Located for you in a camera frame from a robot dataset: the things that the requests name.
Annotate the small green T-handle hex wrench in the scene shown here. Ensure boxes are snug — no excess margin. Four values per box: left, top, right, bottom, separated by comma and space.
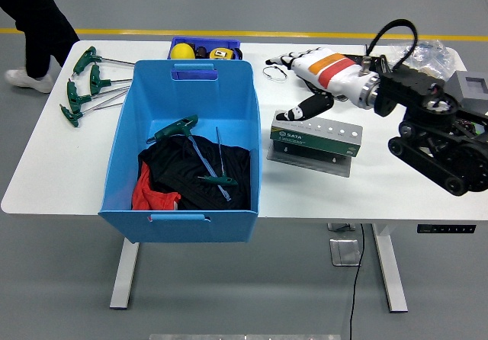
197, 125, 239, 188

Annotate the green metal SATA tool holder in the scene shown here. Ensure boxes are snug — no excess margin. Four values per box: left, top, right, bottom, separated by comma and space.
265, 110, 363, 178

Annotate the large green T-handle hex wrench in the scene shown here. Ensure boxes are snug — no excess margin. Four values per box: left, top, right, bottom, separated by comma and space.
145, 114, 233, 202

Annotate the large blue plastic box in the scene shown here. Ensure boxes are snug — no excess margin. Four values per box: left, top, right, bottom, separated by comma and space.
98, 59, 263, 244

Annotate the black cloth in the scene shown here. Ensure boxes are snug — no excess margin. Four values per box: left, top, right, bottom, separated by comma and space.
136, 136, 252, 210

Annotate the yellow tape measure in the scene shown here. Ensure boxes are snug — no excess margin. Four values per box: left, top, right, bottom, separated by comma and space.
208, 47, 243, 61

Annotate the orange cloth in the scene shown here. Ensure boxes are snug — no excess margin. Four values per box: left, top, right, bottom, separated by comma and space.
131, 162, 182, 210

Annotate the small dark blue bin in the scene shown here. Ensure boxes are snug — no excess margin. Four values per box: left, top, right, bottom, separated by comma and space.
166, 37, 242, 61

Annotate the yellow ball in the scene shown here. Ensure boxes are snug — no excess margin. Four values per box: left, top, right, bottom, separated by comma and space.
170, 43, 195, 60

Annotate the square metal floor plate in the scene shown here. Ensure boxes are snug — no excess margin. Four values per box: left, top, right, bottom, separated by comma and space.
329, 238, 362, 268

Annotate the white table leg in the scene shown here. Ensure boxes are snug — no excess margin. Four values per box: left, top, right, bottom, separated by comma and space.
371, 223, 409, 313
109, 236, 140, 311

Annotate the black desk control panel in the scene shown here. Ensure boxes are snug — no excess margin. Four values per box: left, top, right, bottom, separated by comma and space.
416, 223, 477, 235

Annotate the clear plastic parts bag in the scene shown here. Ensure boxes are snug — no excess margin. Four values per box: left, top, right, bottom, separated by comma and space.
392, 39, 458, 82

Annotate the grey square block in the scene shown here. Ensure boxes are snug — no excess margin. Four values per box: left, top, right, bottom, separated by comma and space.
444, 69, 488, 116

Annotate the person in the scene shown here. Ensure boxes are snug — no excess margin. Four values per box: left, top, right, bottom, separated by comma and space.
0, 0, 81, 95

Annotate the steel wire ring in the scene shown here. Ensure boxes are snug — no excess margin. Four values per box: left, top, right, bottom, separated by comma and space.
262, 66, 288, 82

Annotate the black floor cable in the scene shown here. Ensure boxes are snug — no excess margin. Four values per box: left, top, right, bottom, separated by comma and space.
348, 223, 365, 340

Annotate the round electronics module with wires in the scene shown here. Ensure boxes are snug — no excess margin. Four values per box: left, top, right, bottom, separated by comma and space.
451, 115, 488, 137

